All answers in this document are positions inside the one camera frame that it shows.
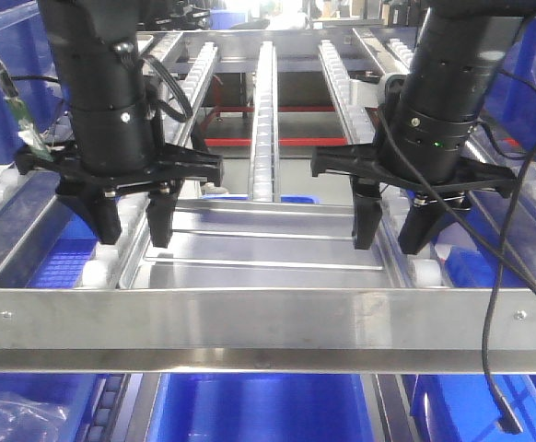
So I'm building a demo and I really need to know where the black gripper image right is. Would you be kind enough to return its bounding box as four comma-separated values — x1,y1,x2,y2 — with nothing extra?
310,145,516,255

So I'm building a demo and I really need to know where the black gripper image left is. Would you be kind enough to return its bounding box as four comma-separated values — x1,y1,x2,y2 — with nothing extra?
15,141,223,248

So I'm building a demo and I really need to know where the small ribbed silver tray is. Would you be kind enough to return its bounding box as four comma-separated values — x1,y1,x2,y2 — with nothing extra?
119,200,396,289

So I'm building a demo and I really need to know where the lower shelf roller track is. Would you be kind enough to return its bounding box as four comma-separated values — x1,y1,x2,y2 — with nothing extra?
83,374,130,442

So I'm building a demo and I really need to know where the left centre white roller track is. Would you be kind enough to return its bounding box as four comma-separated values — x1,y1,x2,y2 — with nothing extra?
76,41,218,289

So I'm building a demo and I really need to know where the right centre white roller track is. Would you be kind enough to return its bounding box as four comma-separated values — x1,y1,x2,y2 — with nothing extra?
319,40,443,288

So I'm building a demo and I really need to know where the green circuit board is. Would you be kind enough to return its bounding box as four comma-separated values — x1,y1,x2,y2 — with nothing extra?
5,96,53,161

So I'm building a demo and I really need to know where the middle white roller track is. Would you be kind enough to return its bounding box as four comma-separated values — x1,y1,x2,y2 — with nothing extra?
248,41,280,203

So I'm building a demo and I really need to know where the blue bin upper right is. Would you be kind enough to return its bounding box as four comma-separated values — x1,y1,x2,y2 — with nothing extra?
485,18,536,149

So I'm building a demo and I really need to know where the blue bin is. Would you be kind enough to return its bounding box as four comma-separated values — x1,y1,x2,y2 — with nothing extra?
146,373,374,441
0,1,72,164
0,373,106,441
402,374,536,441
485,18,536,149

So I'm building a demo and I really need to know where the steel front rack crossbar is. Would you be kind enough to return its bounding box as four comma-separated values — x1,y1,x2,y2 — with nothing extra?
0,286,536,374

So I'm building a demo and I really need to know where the blue bin lower left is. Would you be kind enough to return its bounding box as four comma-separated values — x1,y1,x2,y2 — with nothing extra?
0,373,106,441

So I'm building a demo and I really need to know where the blue bin lower right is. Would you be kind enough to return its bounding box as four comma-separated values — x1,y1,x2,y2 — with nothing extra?
402,374,536,441

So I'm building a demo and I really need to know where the blue bin lower centre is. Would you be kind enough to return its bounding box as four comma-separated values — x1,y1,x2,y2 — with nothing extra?
146,373,374,441

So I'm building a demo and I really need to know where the blue bin upper left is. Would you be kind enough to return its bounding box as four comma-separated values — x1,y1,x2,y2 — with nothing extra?
0,1,72,164

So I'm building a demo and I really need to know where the clear plastic bag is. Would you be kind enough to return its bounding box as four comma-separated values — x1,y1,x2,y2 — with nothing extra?
0,391,70,441

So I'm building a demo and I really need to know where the red steel floor frame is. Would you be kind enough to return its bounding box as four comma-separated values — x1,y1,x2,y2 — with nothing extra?
200,71,522,148

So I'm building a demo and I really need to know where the black cable image right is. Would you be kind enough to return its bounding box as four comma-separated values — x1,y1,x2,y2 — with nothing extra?
376,4,536,436

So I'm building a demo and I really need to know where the black cable image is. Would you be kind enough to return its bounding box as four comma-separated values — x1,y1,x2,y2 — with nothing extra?
376,4,536,436
0,4,193,124

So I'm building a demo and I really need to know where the black cable image left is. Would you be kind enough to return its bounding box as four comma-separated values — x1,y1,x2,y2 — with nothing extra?
0,4,193,124

